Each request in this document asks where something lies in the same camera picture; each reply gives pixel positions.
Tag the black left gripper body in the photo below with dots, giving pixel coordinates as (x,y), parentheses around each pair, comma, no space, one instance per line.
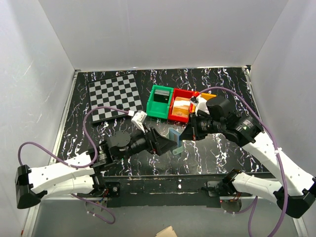
(139,143)

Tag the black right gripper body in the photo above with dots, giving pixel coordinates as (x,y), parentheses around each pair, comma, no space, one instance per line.
(203,126)

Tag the mint green card holder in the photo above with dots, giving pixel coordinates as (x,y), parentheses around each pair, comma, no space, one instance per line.
(174,135)

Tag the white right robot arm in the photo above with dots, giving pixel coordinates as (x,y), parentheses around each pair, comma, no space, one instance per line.
(293,185)

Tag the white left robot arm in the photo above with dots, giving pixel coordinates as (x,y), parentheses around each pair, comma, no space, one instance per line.
(83,174)

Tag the orange white cards stack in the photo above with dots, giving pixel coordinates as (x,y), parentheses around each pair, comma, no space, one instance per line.
(181,106)

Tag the black cards stack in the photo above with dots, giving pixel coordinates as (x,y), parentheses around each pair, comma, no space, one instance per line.
(161,96)

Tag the orange plastic bin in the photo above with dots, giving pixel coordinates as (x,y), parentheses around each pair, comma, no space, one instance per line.
(207,96)

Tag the green plastic bin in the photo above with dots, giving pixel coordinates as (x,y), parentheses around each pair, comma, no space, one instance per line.
(156,109)

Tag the red plastic bin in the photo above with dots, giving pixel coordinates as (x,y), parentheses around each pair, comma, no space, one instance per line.
(180,93)

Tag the black grey chessboard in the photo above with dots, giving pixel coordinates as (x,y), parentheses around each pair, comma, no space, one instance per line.
(118,92)

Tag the cardboard piece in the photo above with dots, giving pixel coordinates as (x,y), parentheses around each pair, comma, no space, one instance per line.
(167,232)

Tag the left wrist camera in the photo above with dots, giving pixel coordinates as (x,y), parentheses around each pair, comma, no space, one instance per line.
(138,118)

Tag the black mounting base rail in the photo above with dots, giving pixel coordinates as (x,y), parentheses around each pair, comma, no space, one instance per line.
(163,190)

